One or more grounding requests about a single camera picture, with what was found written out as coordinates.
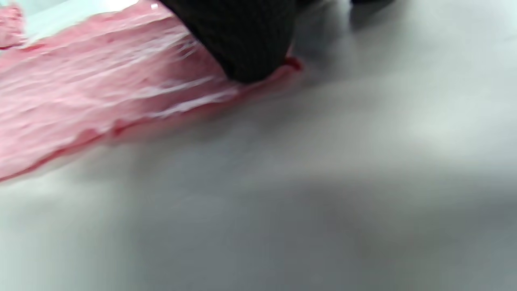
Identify pink paper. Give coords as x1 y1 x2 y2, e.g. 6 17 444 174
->
0 4 27 49
0 0 303 182

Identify person's right hand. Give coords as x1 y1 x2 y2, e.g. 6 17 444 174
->
160 0 396 83

